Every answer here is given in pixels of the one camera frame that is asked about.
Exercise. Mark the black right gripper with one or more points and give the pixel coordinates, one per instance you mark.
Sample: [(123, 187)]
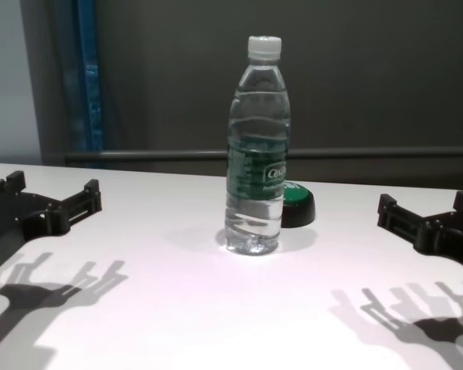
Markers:
[(453, 239)]

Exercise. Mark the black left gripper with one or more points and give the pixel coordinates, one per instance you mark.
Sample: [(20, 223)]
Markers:
[(7, 216)]

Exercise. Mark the clear water bottle green label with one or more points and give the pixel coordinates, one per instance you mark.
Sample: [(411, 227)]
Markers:
[(254, 127)]

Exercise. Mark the green YES button black base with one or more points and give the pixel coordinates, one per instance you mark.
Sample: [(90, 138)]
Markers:
[(299, 210)]

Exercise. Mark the dark grey horizontal rail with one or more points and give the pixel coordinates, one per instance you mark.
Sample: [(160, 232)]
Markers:
[(370, 155)]

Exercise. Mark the blue metal post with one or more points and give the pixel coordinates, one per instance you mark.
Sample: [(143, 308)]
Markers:
[(90, 85)]

